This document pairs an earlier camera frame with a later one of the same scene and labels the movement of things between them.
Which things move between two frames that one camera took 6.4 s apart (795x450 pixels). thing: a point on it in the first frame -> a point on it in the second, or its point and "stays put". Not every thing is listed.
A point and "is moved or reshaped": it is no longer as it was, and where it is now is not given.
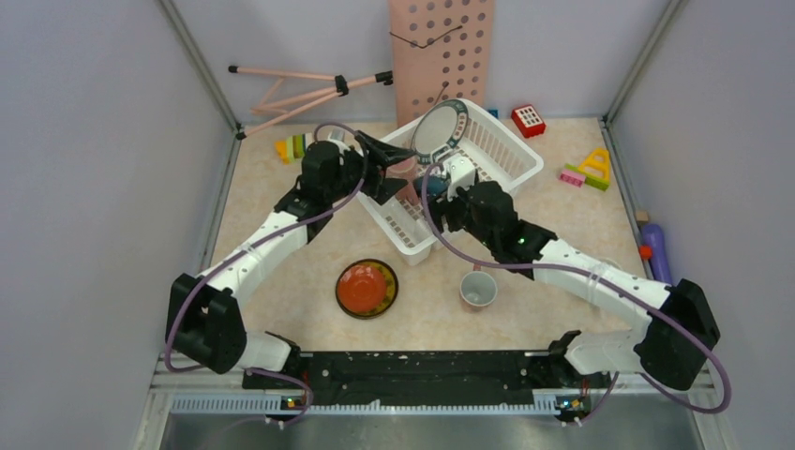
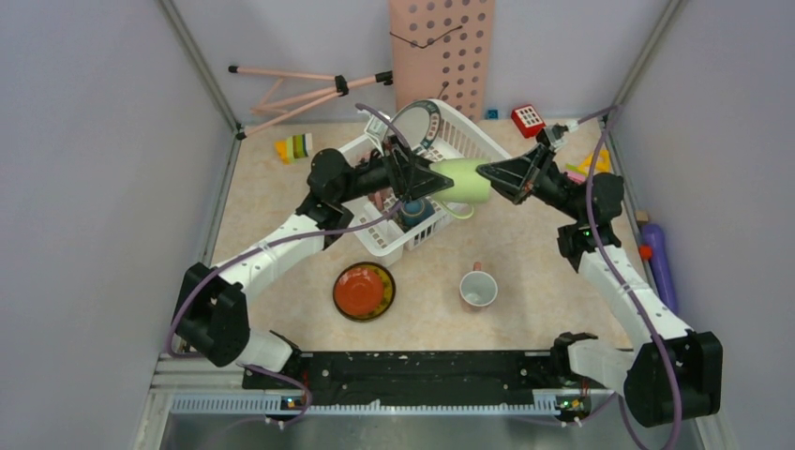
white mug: x=478 y=289 stays put
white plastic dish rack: x=411 y=221 is moved or reshaped
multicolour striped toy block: x=293 y=147 stays put
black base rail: x=419 y=379 stays put
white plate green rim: x=440 y=127 -> x=420 y=122
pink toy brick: x=572 y=178 stays put
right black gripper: x=441 y=205 -> x=518 y=177
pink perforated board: x=441 y=52 stays put
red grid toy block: x=529 y=120 stays put
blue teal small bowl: x=437 y=185 is moved or reshaped
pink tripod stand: x=291 y=106 stays put
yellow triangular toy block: x=597 y=163 stays put
